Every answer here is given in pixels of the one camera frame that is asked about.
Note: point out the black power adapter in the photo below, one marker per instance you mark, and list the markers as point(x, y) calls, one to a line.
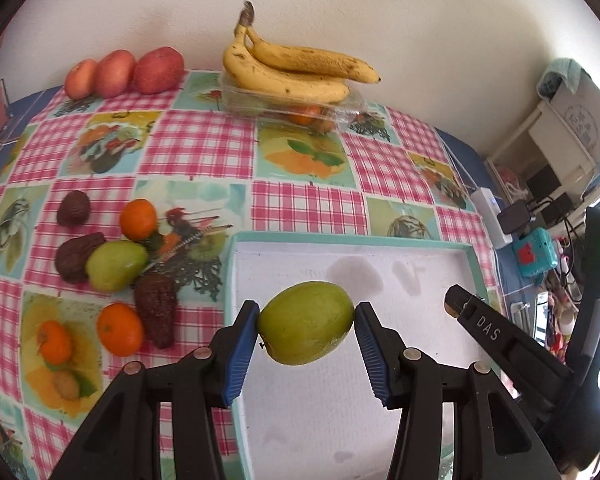
point(514, 217)

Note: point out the teal toy box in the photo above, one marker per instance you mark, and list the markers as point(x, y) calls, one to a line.
point(535, 253)

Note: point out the left red apple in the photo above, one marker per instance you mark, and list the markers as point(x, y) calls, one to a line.
point(79, 82)

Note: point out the right red apple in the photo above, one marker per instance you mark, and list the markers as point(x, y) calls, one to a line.
point(158, 70)

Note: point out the blue plaid tablecloth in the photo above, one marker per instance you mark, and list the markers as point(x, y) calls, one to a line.
point(22, 112)

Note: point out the dark avocado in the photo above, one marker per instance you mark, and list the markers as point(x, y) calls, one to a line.
point(71, 257)
point(156, 299)
point(74, 209)

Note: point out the red apple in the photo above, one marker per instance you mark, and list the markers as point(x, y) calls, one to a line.
point(158, 70)
point(79, 82)
point(113, 74)

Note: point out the white tray teal rim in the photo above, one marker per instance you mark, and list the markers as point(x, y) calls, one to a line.
point(321, 420)

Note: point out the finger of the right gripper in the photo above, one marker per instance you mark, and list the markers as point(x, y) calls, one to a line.
point(536, 374)

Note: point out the pink checkered fruit tablecloth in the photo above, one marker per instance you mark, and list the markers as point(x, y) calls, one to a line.
point(387, 173)

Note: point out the clear plastic fruit container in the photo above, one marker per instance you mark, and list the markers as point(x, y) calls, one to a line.
point(322, 118)

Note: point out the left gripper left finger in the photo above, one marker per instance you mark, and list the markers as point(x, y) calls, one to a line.
point(119, 439)

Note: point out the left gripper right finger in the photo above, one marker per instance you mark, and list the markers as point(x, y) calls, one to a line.
point(492, 438)

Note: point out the green pear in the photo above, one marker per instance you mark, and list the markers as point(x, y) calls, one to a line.
point(305, 322)
point(114, 265)

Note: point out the yellow banana bunch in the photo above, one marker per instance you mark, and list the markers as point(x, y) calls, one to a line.
point(290, 73)

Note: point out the orange mandarin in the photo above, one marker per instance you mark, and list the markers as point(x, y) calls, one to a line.
point(138, 220)
point(120, 330)

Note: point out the white power strip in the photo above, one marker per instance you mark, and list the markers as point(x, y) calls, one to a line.
point(487, 206)

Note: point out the green pear on table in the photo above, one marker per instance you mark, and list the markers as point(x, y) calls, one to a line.
point(114, 265)

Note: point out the middle red apple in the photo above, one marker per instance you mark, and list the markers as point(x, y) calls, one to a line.
point(113, 74)

